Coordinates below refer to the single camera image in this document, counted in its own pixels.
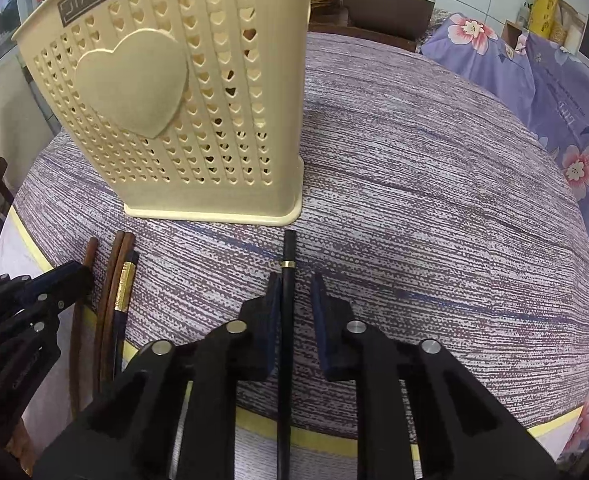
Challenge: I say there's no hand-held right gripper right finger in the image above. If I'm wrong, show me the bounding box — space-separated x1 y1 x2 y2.
309 272 560 480

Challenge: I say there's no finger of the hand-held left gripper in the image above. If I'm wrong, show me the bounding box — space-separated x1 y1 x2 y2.
0 321 62 441
0 261 96 342

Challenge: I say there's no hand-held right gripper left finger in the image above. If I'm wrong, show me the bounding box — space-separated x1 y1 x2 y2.
34 271 282 480

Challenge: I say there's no black chopstick wide gold band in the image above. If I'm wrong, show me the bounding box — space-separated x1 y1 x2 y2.
108 251 140 378

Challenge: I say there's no black chopstick thin gold ring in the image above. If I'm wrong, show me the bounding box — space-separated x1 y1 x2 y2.
274 230 297 480

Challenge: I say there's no cream plastic utensil holder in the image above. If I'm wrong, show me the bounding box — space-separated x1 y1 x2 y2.
12 0 311 226

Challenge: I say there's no purple striped tablecloth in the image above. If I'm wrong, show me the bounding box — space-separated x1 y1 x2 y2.
0 31 589 461

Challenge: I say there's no wooden cabinet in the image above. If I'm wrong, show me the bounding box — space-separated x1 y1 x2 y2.
307 6 420 53

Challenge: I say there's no purple floral cloth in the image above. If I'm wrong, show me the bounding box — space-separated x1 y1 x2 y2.
419 7 589 466

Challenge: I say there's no small wooden box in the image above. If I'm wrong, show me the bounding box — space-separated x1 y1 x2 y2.
501 19 531 57

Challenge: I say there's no yellow patterned roll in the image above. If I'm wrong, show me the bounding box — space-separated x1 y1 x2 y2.
531 0 561 42

